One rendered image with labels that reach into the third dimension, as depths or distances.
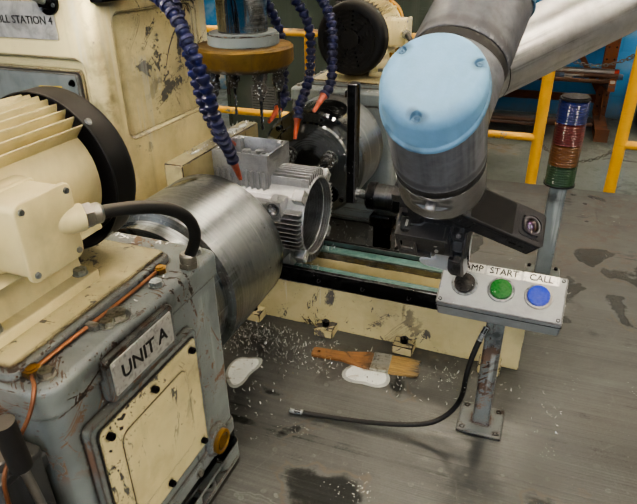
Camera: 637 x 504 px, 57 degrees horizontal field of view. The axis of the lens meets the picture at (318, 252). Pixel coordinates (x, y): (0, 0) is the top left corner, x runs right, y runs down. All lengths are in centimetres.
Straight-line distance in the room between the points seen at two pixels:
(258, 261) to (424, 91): 48
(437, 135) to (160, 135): 83
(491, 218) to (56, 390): 46
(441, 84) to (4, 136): 39
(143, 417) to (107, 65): 65
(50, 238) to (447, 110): 35
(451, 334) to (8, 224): 81
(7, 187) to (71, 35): 58
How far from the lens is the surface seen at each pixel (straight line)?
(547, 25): 78
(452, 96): 49
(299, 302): 120
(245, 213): 91
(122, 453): 67
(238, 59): 105
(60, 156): 65
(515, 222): 68
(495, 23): 56
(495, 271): 87
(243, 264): 87
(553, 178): 134
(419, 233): 68
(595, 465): 103
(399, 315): 114
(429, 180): 55
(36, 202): 55
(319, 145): 135
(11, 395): 60
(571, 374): 118
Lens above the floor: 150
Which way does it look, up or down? 28 degrees down
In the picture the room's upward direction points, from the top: 1 degrees counter-clockwise
